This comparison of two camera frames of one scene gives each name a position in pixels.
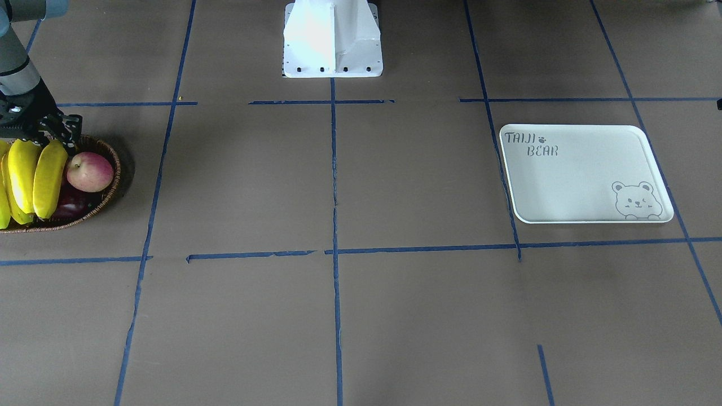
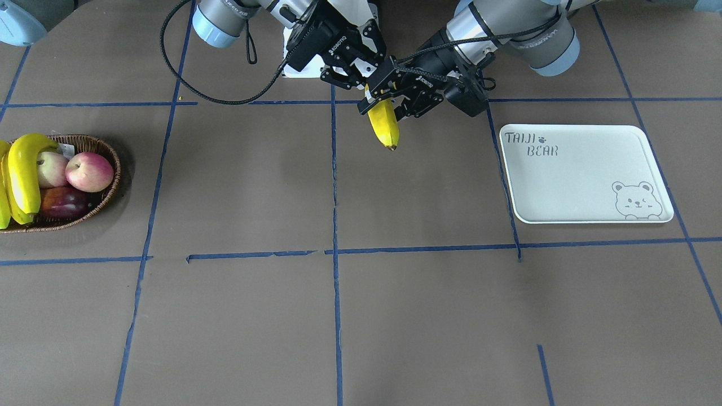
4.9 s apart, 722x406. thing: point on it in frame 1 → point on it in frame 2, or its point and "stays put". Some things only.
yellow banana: [49, 169] → [384, 119]
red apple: [89, 172] stays put
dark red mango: [73, 203] stays put
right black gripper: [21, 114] → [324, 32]
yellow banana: [23, 159] stays put
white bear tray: [584, 174] stays put
